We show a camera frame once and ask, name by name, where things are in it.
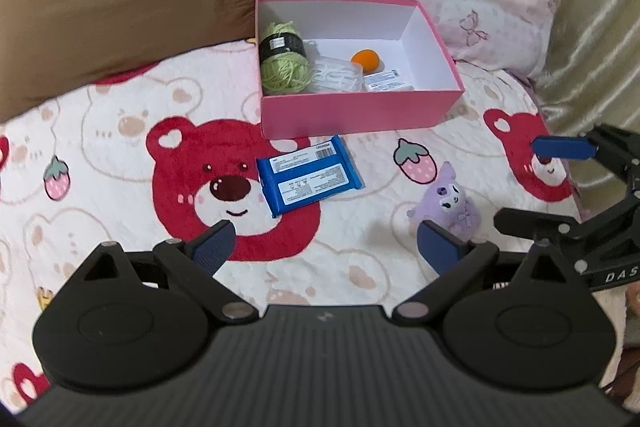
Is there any green yarn ball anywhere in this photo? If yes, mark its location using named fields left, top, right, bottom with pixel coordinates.
left=257, top=21, right=313, bottom=96

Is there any gold satin cloth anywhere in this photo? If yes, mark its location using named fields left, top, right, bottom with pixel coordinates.
left=535, top=0, right=640, bottom=218

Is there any pink cardboard box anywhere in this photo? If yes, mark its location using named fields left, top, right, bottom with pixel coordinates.
left=255, top=0, right=466, bottom=140

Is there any clear floss pick box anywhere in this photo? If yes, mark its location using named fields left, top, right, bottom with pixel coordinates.
left=310, top=54, right=365, bottom=94

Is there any purple plush toy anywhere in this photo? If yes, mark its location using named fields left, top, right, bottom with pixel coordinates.
left=406, top=161, right=483, bottom=240

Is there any white soap bar packet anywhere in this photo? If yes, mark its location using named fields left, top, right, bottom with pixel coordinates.
left=362, top=68, right=416, bottom=92

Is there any brown pillow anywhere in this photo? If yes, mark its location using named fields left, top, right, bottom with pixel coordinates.
left=0, top=0, right=266, bottom=122

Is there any orange makeup sponge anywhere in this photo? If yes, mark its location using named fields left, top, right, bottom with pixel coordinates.
left=350, top=49, right=382, bottom=72

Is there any bear printed blanket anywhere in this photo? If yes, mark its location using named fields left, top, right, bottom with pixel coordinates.
left=0, top=39, right=583, bottom=413

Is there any blue wet wipes packet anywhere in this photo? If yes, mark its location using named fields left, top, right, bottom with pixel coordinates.
left=256, top=134, right=365, bottom=220

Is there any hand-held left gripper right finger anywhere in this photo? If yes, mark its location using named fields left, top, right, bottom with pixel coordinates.
left=391, top=220, right=571, bottom=323

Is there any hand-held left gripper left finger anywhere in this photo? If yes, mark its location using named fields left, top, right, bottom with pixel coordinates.
left=82, top=221, right=260, bottom=323

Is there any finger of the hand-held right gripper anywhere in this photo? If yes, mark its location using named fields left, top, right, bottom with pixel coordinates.
left=494, top=202, right=640, bottom=277
left=531, top=123, right=640, bottom=198

